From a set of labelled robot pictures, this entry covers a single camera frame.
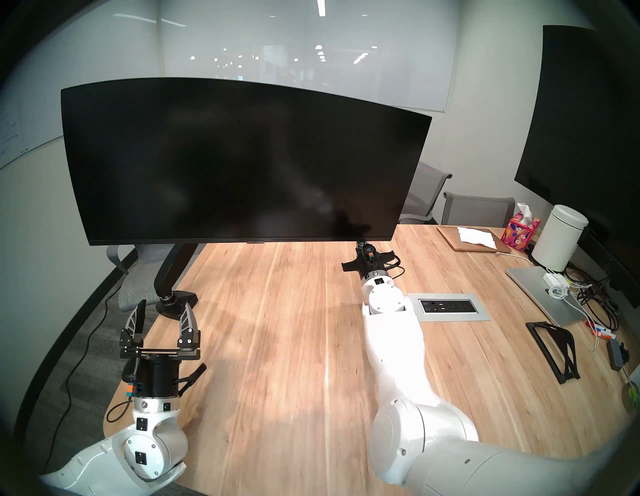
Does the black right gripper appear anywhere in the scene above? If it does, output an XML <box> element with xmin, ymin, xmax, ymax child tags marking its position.
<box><xmin>341</xmin><ymin>240</ymin><xmax>396</xmax><ymax>281</ymax></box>

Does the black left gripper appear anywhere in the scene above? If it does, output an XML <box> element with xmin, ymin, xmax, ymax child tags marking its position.
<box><xmin>119</xmin><ymin>300</ymin><xmax>202</xmax><ymax>400</ymax></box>

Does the curved black widescreen monitor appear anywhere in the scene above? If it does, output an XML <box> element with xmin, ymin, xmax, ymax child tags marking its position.
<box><xmin>61</xmin><ymin>76</ymin><xmax>433</xmax><ymax>247</ymax></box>

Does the grey mesh chair with armrests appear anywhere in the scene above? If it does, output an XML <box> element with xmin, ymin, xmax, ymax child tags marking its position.
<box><xmin>106</xmin><ymin>244</ymin><xmax>173</xmax><ymax>313</ymax></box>

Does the grey tilted office chair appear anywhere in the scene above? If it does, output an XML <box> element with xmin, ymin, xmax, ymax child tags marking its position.
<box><xmin>398</xmin><ymin>161</ymin><xmax>453</xmax><ymax>224</ymax></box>

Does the grey low-back office chair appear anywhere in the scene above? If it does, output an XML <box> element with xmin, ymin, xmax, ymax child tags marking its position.
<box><xmin>441</xmin><ymin>191</ymin><xmax>516</xmax><ymax>228</ymax></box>

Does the left wrist black connector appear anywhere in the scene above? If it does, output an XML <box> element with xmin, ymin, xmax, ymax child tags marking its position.
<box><xmin>122</xmin><ymin>357</ymin><xmax>142</xmax><ymax>396</ymax></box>

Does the brown leather pad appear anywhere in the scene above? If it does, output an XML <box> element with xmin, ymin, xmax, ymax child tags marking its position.
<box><xmin>436</xmin><ymin>226</ymin><xmax>512</xmax><ymax>254</ymax></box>

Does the silver table power outlet box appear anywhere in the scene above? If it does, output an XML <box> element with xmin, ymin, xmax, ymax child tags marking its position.
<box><xmin>407</xmin><ymin>293</ymin><xmax>491</xmax><ymax>322</ymax></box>

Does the white paper napkin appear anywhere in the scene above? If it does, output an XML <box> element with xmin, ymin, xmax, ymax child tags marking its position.
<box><xmin>457</xmin><ymin>227</ymin><xmax>498</xmax><ymax>249</ymax></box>

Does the colourful floral tissue box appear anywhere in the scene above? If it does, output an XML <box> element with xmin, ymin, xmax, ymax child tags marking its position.
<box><xmin>500</xmin><ymin>202</ymin><xmax>542</xmax><ymax>252</ymax></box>

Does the silver closed laptop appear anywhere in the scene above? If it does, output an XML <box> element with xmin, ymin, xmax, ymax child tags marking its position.
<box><xmin>505</xmin><ymin>266</ymin><xmax>588</xmax><ymax>327</ymax></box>

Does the white power adapter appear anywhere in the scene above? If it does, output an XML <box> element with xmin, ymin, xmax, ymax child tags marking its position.
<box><xmin>544</xmin><ymin>272</ymin><xmax>571</xmax><ymax>298</ymax></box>

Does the white cylindrical bin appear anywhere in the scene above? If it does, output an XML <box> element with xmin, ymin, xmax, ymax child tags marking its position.
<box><xmin>531</xmin><ymin>204</ymin><xmax>589</xmax><ymax>272</ymax></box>

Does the glass whiteboard without writing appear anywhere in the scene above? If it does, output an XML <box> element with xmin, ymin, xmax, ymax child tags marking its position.
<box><xmin>159</xmin><ymin>0</ymin><xmax>458</xmax><ymax>112</ymax></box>

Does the black folding laptop stand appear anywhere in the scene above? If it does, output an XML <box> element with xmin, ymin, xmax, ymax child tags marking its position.
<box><xmin>525</xmin><ymin>321</ymin><xmax>582</xmax><ymax>385</ymax></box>

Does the glass whiteboard with writing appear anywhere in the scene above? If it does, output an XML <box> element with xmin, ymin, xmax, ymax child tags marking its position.
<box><xmin>0</xmin><ymin>0</ymin><xmax>161</xmax><ymax>171</ymax></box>

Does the grey small adapter block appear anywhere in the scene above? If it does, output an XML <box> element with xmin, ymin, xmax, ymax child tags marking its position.
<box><xmin>607</xmin><ymin>337</ymin><xmax>630</xmax><ymax>372</ymax></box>

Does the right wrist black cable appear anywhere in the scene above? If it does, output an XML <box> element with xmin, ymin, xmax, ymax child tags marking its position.
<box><xmin>382</xmin><ymin>254</ymin><xmax>407</xmax><ymax>281</ymax></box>

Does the left wrist black cable plug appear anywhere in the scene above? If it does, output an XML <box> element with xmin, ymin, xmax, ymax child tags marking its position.
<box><xmin>176</xmin><ymin>363</ymin><xmax>207</xmax><ymax>397</ymax></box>

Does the black floor cable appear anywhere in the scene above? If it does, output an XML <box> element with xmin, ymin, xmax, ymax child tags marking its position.
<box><xmin>42</xmin><ymin>287</ymin><xmax>118</xmax><ymax>471</ymax></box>

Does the left wrist black cable loop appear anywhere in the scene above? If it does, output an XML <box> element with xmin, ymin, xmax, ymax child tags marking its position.
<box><xmin>106</xmin><ymin>397</ymin><xmax>135</xmax><ymax>425</ymax></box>

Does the white thin cable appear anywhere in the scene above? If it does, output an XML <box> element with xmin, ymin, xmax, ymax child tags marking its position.
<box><xmin>496</xmin><ymin>250</ymin><xmax>536</xmax><ymax>266</ymax></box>

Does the tangle of black cables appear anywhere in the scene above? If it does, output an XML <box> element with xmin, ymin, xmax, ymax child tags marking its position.
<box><xmin>565</xmin><ymin>265</ymin><xmax>621</xmax><ymax>331</ymax></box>

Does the large black wall television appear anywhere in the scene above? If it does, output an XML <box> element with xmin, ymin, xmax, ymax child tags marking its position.
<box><xmin>514</xmin><ymin>25</ymin><xmax>640</xmax><ymax>241</ymax></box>

